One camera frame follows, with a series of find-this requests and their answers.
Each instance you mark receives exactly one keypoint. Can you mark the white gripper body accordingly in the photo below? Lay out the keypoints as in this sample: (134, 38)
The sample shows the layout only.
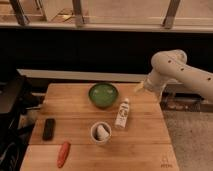
(149, 86)

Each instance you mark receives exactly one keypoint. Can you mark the green ceramic bowl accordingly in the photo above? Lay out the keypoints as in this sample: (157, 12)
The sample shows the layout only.
(103, 95)

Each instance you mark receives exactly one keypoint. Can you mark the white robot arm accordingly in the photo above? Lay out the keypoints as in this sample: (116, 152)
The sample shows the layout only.
(172, 64)

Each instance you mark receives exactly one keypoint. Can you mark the white labelled bottle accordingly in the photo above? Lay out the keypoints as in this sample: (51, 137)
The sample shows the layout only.
(122, 114)

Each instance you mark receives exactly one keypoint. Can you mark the white object inside cup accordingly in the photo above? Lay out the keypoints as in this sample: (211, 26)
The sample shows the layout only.
(102, 133)

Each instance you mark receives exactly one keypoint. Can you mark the white cup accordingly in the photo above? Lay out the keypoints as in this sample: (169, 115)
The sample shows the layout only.
(93, 133)

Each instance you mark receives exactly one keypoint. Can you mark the black remote control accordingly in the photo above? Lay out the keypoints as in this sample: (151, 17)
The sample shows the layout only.
(48, 131)

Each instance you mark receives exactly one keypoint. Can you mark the orange carrot toy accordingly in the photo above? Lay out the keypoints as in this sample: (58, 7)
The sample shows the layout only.
(63, 153)

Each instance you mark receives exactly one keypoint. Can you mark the black chair at left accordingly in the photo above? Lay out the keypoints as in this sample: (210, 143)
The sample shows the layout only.
(14, 100)

